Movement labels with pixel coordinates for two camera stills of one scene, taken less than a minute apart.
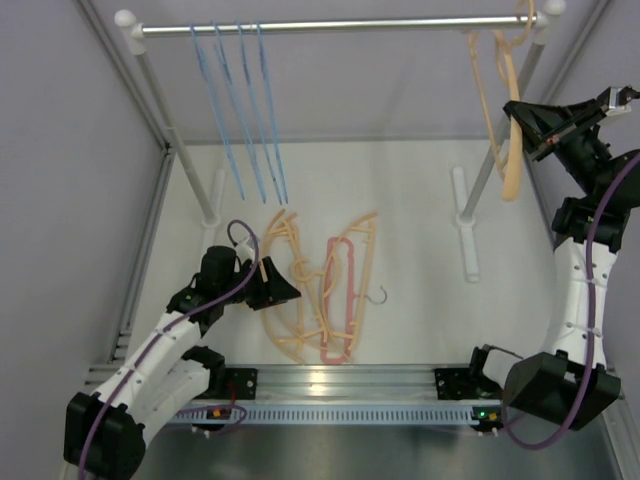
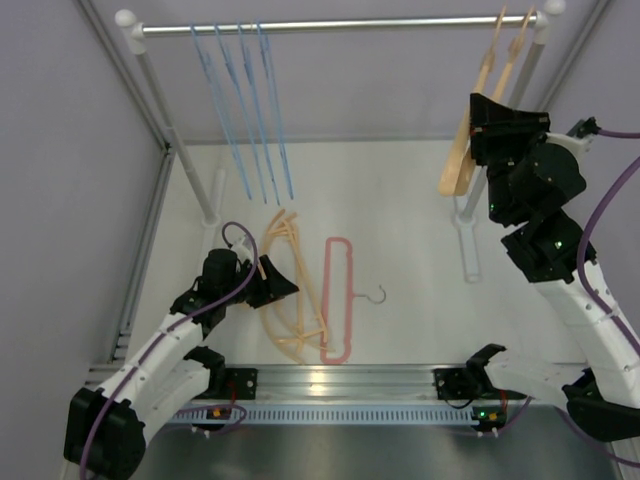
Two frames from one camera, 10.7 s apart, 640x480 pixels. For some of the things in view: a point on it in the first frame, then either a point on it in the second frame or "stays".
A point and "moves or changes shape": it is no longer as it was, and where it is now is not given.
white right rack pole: x=543 y=23 stays
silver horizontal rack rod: x=342 y=25 stays
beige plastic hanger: x=507 y=163 moves or changes shape
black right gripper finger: x=543 y=125 to x=488 y=116
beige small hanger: x=263 y=272 stays
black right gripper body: x=583 y=154 to x=505 y=152
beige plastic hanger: x=297 y=325 stays
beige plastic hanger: x=348 y=291 to x=455 y=158
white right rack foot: x=466 y=223 stays
